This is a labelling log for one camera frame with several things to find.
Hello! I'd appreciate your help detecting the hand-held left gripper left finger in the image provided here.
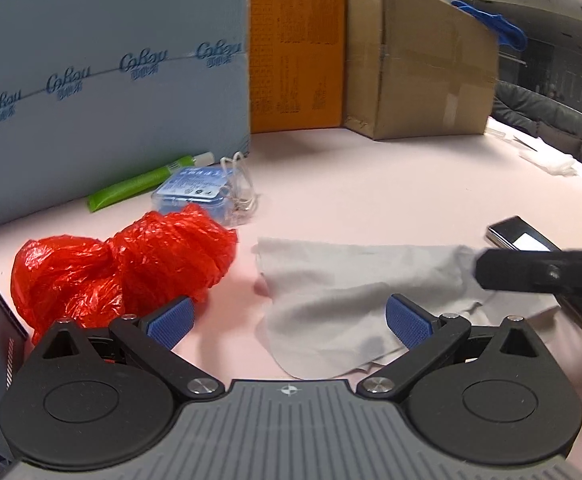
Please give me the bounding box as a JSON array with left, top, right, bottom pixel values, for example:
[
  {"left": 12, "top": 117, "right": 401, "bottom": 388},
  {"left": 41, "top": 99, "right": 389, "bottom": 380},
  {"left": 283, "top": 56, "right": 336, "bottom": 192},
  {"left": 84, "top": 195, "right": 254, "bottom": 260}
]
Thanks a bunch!
[{"left": 28, "top": 295, "right": 224, "bottom": 401}]

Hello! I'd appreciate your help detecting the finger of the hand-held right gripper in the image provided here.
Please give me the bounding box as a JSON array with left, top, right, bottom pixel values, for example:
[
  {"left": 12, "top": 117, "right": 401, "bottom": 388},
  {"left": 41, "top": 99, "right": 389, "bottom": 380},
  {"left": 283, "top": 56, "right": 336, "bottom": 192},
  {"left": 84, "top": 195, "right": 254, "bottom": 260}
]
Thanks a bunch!
[{"left": 473, "top": 247, "right": 582, "bottom": 302}]

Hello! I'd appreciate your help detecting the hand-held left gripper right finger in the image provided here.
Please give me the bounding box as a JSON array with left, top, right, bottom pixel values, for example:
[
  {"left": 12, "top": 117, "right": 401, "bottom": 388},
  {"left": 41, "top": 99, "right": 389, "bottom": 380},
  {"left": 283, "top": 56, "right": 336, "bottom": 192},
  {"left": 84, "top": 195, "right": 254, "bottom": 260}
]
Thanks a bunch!
[{"left": 358, "top": 294, "right": 552, "bottom": 401}]

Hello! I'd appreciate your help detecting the grey cloth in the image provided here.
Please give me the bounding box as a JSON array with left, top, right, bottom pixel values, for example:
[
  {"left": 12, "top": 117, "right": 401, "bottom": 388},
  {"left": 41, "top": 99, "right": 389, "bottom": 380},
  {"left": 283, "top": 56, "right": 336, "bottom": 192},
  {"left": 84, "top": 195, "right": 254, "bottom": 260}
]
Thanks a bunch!
[{"left": 253, "top": 236, "right": 564, "bottom": 380}]

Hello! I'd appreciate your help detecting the red plastic bag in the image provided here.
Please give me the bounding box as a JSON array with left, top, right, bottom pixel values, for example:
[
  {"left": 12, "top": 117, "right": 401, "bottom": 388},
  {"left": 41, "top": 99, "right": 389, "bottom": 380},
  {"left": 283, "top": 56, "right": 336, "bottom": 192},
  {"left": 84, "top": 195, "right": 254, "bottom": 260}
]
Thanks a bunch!
[{"left": 11, "top": 204, "right": 239, "bottom": 346}]

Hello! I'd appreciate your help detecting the pink desktop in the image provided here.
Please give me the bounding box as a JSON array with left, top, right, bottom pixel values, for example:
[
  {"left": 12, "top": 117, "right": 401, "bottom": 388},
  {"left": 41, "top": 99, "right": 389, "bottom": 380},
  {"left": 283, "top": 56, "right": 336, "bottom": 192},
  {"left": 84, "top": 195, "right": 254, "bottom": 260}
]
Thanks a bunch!
[{"left": 0, "top": 117, "right": 582, "bottom": 480}]

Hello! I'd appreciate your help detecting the smartphone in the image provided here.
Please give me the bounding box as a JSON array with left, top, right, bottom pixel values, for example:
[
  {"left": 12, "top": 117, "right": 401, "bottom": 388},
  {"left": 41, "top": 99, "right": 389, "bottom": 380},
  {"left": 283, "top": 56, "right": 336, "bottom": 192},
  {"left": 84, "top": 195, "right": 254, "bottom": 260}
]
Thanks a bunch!
[{"left": 487, "top": 216, "right": 582, "bottom": 346}]

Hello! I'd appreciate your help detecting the clear blue plastic box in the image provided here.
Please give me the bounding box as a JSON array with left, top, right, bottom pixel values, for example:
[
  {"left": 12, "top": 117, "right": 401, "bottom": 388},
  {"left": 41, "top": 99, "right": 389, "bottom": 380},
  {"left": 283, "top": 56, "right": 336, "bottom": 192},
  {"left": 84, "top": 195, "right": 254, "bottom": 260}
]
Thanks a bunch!
[{"left": 150, "top": 164, "right": 236, "bottom": 226}]

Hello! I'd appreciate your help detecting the green tube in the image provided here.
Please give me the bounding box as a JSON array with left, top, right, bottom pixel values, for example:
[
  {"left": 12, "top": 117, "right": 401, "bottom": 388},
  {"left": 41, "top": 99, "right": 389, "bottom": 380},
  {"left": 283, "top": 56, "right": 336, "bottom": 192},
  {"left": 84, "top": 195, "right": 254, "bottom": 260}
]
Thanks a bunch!
[{"left": 87, "top": 152, "right": 215, "bottom": 213}]

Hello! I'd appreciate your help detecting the dark grey sofa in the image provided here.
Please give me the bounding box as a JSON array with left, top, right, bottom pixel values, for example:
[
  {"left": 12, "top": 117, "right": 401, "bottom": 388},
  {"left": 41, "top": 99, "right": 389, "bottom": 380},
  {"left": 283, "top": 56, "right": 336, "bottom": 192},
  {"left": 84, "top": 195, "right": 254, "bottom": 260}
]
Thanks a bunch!
[{"left": 491, "top": 80, "right": 582, "bottom": 181}]

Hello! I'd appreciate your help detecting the light blue foam board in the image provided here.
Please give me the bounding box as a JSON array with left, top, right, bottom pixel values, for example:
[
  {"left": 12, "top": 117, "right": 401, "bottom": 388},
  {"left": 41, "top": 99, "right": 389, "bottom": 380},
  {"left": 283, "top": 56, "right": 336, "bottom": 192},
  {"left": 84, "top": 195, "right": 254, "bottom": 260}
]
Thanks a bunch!
[{"left": 0, "top": 0, "right": 252, "bottom": 238}]

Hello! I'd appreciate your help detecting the brown cardboard box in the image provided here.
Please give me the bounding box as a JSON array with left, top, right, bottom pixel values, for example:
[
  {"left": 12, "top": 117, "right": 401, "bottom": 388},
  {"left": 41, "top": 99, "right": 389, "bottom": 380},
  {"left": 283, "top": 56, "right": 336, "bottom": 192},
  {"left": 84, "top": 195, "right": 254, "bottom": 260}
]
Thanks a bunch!
[{"left": 343, "top": 0, "right": 500, "bottom": 141}]

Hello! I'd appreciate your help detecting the blue cloth on box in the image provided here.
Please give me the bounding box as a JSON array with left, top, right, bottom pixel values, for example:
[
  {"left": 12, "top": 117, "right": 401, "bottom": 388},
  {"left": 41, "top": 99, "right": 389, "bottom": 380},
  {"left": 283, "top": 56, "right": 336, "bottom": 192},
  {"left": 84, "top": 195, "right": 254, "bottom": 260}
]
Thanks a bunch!
[{"left": 451, "top": 0, "right": 526, "bottom": 51}]

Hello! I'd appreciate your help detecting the orange cardboard box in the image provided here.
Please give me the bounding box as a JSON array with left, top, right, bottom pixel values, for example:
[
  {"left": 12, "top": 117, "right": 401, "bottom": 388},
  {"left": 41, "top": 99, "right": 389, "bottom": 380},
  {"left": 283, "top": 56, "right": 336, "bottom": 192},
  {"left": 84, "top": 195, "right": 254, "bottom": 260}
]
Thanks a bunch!
[{"left": 248, "top": 0, "right": 346, "bottom": 135}]

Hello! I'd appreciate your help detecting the white elastic cord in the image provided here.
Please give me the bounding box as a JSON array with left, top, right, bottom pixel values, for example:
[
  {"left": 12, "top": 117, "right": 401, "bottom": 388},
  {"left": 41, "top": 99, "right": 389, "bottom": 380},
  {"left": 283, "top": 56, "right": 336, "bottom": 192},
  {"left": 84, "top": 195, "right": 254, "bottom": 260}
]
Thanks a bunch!
[{"left": 220, "top": 152, "right": 262, "bottom": 223}]

